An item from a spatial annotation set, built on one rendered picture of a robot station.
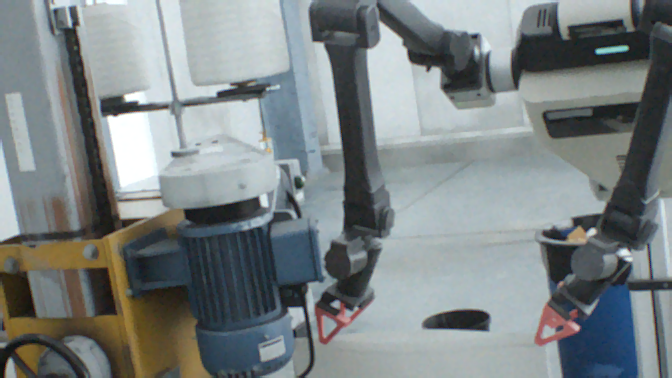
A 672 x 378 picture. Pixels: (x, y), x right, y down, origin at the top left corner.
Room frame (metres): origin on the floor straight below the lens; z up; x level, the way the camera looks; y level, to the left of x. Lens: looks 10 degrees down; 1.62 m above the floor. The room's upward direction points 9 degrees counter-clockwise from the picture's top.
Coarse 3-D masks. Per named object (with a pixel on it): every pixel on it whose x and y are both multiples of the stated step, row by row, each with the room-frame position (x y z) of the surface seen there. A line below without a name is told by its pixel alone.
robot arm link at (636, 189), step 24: (648, 0) 1.55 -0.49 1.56; (648, 24) 1.56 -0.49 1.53; (648, 72) 1.58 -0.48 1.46; (648, 96) 1.59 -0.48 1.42; (648, 120) 1.60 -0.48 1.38; (648, 144) 1.62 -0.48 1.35; (624, 168) 1.66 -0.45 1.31; (648, 168) 1.63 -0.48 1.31; (624, 192) 1.67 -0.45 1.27; (648, 192) 1.66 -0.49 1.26; (624, 216) 1.69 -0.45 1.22; (648, 216) 1.68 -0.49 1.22
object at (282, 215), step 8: (280, 216) 1.71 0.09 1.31; (288, 216) 1.70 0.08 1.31; (296, 216) 1.71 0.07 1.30; (280, 288) 1.69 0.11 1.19; (288, 288) 1.68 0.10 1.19; (280, 296) 1.69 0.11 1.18; (288, 296) 1.68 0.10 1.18; (296, 296) 1.70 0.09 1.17; (280, 304) 1.72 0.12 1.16; (288, 304) 1.71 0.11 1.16; (296, 304) 1.71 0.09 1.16
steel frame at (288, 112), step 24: (288, 0) 10.50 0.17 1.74; (288, 24) 10.43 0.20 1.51; (288, 48) 10.54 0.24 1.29; (288, 72) 10.59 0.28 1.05; (288, 96) 10.60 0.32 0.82; (264, 120) 10.57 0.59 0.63; (288, 120) 10.62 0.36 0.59; (312, 120) 10.61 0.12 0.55; (288, 144) 10.64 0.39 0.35; (312, 144) 10.53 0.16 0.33; (312, 168) 10.45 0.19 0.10
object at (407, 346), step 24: (336, 336) 1.95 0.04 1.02; (360, 336) 1.94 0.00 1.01; (384, 336) 1.93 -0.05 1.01; (408, 336) 1.92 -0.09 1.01; (432, 336) 1.90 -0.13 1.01; (456, 336) 1.87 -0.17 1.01; (480, 336) 1.84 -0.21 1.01; (504, 336) 1.80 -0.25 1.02; (528, 336) 1.78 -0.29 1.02; (336, 360) 1.92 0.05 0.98; (360, 360) 1.89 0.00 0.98; (384, 360) 1.86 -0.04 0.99; (408, 360) 1.84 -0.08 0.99; (432, 360) 1.82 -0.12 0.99; (456, 360) 1.81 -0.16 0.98; (480, 360) 1.81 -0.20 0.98; (504, 360) 1.80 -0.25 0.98; (528, 360) 1.79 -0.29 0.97
